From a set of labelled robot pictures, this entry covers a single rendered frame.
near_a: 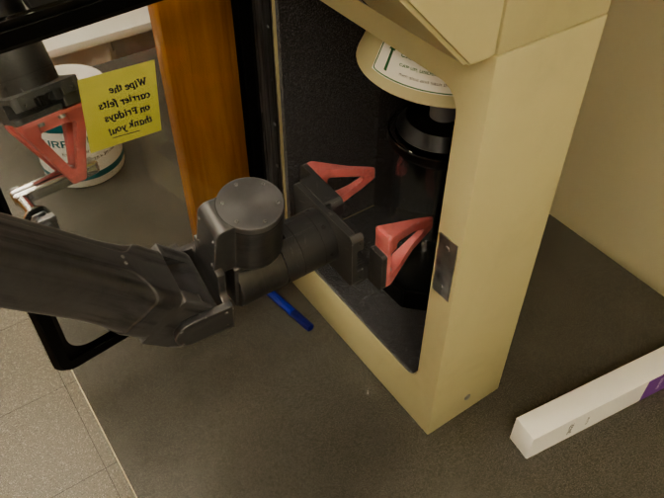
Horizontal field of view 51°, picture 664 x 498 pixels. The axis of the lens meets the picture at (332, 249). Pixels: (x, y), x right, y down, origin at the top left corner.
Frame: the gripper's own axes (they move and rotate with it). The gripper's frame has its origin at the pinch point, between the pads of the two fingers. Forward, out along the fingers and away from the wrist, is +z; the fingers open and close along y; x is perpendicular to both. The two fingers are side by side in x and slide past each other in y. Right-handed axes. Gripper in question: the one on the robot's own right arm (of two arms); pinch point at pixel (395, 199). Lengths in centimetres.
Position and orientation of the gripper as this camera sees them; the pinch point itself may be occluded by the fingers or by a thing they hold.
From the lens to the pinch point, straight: 71.8
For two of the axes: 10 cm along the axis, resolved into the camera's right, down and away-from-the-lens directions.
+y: -5.6, -5.8, 5.9
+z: 8.3, -4.1, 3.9
